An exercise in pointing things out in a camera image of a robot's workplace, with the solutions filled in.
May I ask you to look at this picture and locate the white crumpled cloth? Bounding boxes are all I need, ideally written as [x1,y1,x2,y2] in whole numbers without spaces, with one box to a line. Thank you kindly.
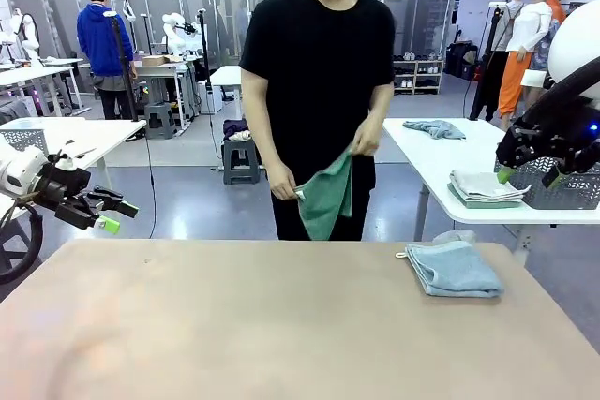
[430,229,477,246]

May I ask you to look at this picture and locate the white work table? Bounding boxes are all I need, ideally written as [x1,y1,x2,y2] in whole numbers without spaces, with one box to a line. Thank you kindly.
[0,116,148,200]

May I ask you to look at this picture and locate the black tripod pole white top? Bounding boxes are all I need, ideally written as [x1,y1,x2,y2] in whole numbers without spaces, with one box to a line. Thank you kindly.
[102,9,140,123]

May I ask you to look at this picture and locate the white humanoid robot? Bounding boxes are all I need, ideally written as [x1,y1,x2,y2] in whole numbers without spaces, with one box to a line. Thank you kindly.
[161,11,198,57]
[8,7,41,62]

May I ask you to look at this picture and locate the person's right hand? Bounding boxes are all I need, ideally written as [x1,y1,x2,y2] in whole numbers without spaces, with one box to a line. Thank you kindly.
[270,170,306,200]

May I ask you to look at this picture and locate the black cable loop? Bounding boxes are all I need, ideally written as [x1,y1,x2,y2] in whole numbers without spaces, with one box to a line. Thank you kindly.
[0,200,46,287]

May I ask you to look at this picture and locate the mannequin white top orange trousers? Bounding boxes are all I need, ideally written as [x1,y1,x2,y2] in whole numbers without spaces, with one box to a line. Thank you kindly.
[497,0,554,123]

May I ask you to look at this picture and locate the light blue terry towel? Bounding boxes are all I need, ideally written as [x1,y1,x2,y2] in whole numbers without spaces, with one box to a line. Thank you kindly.
[396,240,506,299]

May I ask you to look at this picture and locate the grey lattice basket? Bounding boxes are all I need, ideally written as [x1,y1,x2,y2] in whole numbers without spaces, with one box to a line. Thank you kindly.
[494,151,600,212]
[0,127,51,162]

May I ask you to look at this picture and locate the white desk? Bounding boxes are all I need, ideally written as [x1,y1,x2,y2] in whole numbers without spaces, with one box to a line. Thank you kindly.
[209,65,245,115]
[135,60,191,132]
[0,57,85,118]

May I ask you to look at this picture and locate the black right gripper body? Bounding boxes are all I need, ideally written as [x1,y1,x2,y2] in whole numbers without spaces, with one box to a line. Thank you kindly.
[495,111,587,170]

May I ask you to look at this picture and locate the black suitcase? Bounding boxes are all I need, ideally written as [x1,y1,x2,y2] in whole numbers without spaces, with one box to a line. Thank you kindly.
[444,41,479,81]

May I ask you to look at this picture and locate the person's left forearm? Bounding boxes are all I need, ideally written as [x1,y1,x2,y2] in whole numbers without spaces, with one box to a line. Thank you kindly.
[363,85,395,137]

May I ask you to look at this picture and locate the thin black stand pole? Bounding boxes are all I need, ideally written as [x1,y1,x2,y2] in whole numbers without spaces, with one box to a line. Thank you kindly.
[197,8,215,115]

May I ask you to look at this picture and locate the dark purple garment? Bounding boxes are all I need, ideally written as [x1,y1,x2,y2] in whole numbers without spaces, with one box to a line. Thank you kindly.
[222,117,252,139]

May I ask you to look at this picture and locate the grey plastic step stool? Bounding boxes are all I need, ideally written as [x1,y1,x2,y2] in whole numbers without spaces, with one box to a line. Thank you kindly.
[222,137,263,185]
[143,102,178,141]

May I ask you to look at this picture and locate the stack of folded towels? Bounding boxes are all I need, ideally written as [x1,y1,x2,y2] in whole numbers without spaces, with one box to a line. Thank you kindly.
[448,169,533,202]

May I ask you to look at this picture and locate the crumpled blue-grey towel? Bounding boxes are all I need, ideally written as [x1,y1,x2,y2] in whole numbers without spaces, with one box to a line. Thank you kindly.
[401,118,468,141]

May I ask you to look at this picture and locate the person's left hand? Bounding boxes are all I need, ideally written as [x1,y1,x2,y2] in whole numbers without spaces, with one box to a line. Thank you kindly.
[351,121,383,157]

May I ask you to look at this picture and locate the green terry towel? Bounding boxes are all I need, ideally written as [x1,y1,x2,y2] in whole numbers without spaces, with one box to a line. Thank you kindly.
[295,146,355,242]

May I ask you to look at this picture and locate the person's right forearm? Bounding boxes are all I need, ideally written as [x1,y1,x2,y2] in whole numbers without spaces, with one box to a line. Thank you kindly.
[243,109,294,181]

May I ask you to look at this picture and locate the person in black T-shirt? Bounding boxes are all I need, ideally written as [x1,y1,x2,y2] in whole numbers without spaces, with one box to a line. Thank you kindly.
[238,0,398,242]

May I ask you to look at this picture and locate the black braided cable sleeve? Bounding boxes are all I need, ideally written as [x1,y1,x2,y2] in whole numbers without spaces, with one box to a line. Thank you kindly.
[515,69,600,126]

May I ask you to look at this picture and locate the flat cardboard box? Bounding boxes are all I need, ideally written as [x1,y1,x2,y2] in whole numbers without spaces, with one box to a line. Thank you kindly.
[142,54,182,67]

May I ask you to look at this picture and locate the mannequin orange shirt tan hat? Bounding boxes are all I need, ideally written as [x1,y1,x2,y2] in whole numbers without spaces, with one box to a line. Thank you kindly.
[543,0,571,29]

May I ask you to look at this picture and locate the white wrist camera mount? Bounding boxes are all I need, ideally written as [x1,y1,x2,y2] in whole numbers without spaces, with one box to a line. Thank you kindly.
[46,140,98,171]

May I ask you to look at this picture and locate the white side table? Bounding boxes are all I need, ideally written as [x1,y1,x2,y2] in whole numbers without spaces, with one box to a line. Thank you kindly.
[382,116,600,256]

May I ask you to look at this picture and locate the person in blue hoodie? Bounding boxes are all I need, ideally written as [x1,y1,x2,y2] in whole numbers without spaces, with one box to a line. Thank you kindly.
[76,0,140,121]

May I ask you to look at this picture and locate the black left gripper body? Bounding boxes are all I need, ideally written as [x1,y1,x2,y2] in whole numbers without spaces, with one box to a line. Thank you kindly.
[36,166,93,216]

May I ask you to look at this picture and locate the folded pale green towel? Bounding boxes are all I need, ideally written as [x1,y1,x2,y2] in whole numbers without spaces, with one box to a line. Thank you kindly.
[447,183,524,210]

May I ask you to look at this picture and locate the pale wooden shoe rack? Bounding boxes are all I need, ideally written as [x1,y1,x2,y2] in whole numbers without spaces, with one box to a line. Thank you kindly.
[392,58,445,96]

